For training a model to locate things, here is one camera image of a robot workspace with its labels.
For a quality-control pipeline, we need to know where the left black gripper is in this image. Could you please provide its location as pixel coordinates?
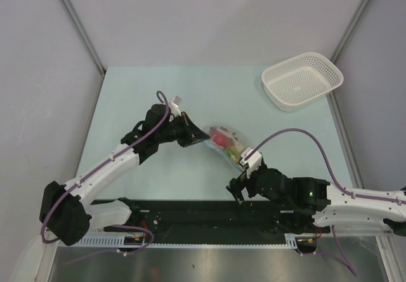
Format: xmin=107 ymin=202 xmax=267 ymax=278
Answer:
xmin=156 ymin=112 xmax=209 ymax=147

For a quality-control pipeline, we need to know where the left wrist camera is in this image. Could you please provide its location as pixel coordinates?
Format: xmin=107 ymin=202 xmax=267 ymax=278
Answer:
xmin=169 ymin=96 xmax=182 ymax=117

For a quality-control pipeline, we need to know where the white perforated plastic basket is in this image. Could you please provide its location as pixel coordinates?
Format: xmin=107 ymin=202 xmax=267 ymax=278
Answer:
xmin=261 ymin=52 xmax=344 ymax=112

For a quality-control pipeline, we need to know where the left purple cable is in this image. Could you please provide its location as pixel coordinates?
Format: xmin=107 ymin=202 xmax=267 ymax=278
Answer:
xmin=40 ymin=90 xmax=172 ymax=245

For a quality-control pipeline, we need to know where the right aluminium frame post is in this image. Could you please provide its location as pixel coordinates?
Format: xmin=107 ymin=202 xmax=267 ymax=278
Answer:
xmin=330 ymin=0 xmax=373 ymax=64

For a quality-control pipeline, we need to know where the aluminium frame post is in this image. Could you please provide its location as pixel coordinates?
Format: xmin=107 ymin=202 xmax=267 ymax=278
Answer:
xmin=58 ymin=0 xmax=107 ymax=78
xmin=330 ymin=0 xmax=373 ymax=64

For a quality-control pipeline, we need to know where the yellow fake fruit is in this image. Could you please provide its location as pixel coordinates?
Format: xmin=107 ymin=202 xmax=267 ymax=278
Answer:
xmin=227 ymin=147 xmax=241 ymax=163

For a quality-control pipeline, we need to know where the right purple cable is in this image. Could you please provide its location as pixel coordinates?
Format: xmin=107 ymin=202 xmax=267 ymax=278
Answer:
xmin=250 ymin=128 xmax=406 ymax=200

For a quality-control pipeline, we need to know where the red fake tomato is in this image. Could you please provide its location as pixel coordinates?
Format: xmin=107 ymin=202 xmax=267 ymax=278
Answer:
xmin=210 ymin=130 xmax=230 ymax=148

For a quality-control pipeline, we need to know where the purple cable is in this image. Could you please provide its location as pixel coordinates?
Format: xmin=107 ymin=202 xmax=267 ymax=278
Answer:
xmin=40 ymin=90 xmax=172 ymax=245
xmin=250 ymin=128 xmax=406 ymax=200

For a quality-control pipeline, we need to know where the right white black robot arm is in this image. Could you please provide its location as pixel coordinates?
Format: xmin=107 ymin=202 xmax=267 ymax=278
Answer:
xmin=226 ymin=166 xmax=405 ymax=236

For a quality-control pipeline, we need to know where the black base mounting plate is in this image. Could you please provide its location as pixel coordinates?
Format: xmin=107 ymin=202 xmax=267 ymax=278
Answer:
xmin=124 ymin=199 xmax=319 ymax=239

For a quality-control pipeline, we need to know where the left aluminium frame post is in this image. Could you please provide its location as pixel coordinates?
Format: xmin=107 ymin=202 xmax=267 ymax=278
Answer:
xmin=58 ymin=0 xmax=107 ymax=78

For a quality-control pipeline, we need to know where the clear zip top bag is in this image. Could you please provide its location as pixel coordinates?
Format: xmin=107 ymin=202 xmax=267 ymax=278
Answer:
xmin=202 ymin=123 xmax=252 ymax=171

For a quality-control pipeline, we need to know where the white slotted cable duct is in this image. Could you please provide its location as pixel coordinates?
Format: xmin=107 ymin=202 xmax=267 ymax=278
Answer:
xmin=73 ymin=233 xmax=316 ymax=250

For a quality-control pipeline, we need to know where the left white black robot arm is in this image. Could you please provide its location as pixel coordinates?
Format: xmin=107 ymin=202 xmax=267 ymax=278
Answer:
xmin=39 ymin=104 xmax=210 ymax=246

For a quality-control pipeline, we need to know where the green fake vegetable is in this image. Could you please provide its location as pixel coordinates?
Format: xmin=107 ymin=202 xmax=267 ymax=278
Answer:
xmin=224 ymin=145 xmax=239 ymax=157

